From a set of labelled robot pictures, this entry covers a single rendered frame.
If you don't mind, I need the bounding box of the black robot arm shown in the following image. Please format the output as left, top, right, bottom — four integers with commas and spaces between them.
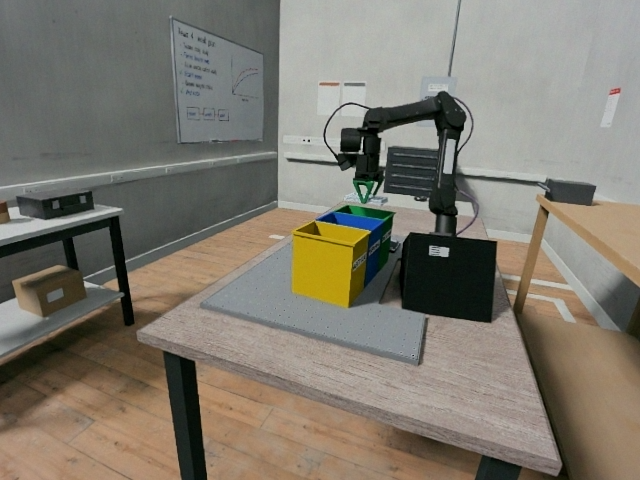
338, 91, 467, 237

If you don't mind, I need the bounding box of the green open-top bin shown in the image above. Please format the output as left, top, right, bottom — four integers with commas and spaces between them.
332, 205, 396, 273

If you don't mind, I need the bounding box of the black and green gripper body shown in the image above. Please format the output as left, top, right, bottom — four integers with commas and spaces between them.
353, 153, 385, 182

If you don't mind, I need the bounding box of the yellow recycle bin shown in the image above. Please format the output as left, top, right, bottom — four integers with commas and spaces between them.
291, 220, 372, 308

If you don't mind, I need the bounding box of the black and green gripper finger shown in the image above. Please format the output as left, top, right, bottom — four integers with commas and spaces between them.
353, 180, 375, 204
365, 177, 384, 196

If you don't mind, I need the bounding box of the white well plate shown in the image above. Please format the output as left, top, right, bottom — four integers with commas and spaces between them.
343, 192, 388, 206

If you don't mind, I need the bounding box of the blue general bin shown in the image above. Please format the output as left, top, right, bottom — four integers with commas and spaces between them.
314, 212, 385, 288

